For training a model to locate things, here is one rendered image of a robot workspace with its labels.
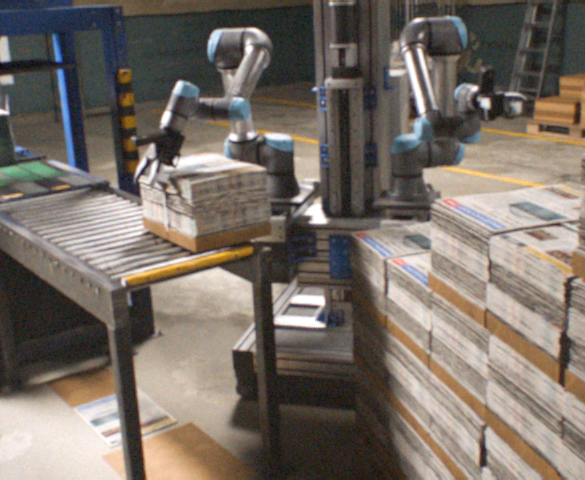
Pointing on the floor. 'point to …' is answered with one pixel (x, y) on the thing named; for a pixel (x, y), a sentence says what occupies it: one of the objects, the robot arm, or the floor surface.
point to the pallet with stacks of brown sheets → (576, 108)
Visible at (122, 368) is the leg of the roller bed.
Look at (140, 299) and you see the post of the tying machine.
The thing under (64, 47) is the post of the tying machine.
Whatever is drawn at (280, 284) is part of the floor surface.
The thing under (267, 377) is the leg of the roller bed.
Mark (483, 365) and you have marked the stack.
